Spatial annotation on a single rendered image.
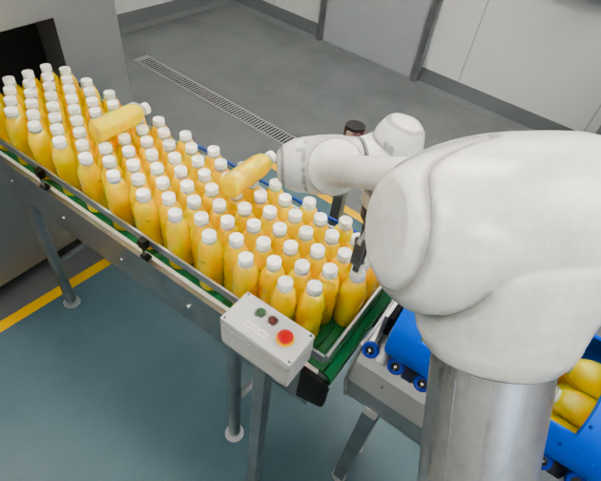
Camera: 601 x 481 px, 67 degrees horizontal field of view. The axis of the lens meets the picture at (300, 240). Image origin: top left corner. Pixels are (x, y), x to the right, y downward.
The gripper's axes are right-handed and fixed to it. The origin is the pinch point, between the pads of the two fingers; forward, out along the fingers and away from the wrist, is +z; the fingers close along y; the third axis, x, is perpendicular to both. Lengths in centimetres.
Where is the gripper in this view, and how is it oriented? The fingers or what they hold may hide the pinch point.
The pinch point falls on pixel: (361, 264)
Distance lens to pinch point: 116.0
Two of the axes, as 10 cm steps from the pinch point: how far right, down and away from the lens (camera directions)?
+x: -8.1, -4.7, 3.4
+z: -1.1, 6.9, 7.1
